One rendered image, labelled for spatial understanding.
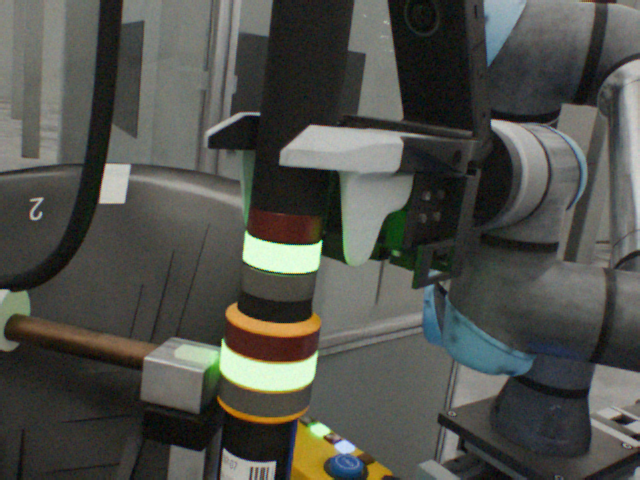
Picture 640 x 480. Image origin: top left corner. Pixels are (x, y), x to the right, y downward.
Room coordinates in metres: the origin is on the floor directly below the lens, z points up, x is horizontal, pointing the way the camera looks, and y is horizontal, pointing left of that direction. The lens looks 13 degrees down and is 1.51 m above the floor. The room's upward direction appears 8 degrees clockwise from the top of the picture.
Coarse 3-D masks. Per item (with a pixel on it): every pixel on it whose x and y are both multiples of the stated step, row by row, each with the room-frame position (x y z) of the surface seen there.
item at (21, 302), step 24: (120, 0) 0.29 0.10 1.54; (120, 24) 0.29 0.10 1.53; (96, 72) 0.29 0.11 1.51; (96, 96) 0.29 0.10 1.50; (96, 120) 0.29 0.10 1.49; (96, 144) 0.29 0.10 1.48; (96, 168) 0.29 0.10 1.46; (96, 192) 0.29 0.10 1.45; (72, 216) 0.29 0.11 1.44; (72, 240) 0.29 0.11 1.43; (48, 264) 0.29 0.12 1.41; (0, 288) 0.30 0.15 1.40; (24, 288) 0.30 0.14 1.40; (0, 312) 0.29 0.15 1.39; (24, 312) 0.31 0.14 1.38; (0, 336) 0.29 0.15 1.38
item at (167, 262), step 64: (0, 192) 0.41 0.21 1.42; (64, 192) 0.42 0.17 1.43; (128, 192) 0.42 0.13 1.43; (192, 192) 0.43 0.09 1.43; (0, 256) 0.39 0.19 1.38; (128, 256) 0.39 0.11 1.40; (192, 256) 0.39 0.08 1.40; (64, 320) 0.36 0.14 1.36; (128, 320) 0.36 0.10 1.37; (192, 320) 0.36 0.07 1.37; (0, 384) 0.34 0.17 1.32; (64, 384) 0.33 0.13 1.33; (128, 384) 0.33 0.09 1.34; (0, 448) 0.32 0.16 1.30; (64, 448) 0.31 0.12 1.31; (128, 448) 0.31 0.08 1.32
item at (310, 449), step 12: (300, 432) 0.78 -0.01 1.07; (312, 432) 0.78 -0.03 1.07; (300, 444) 0.75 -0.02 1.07; (312, 444) 0.75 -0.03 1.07; (324, 444) 0.75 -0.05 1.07; (300, 456) 0.72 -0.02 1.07; (312, 456) 0.72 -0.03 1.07; (324, 456) 0.73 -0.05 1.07; (300, 468) 0.69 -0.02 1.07; (312, 468) 0.70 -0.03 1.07; (324, 468) 0.70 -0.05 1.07; (372, 468) 0.71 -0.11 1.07; (384, 468) 0.72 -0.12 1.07
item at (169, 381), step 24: (144, 360) 0.27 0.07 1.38; (168, 360) 0.27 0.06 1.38; (144, 384) 0.27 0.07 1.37; (168, 384) 0.27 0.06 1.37; (192, 384) 0.27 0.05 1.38; (216, 384) 0.29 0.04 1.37; (168, 408) 0.27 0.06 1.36; (192, 408) 0.27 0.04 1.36; (216, 408) 0.28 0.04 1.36; (144, 432) 0.27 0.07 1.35; (168, 432) 0.26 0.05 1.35; (192, 432) 0.26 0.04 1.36; (216, 432) 0.28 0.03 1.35; (192, 456) 0.27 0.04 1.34; (216, 456) 0.28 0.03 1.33
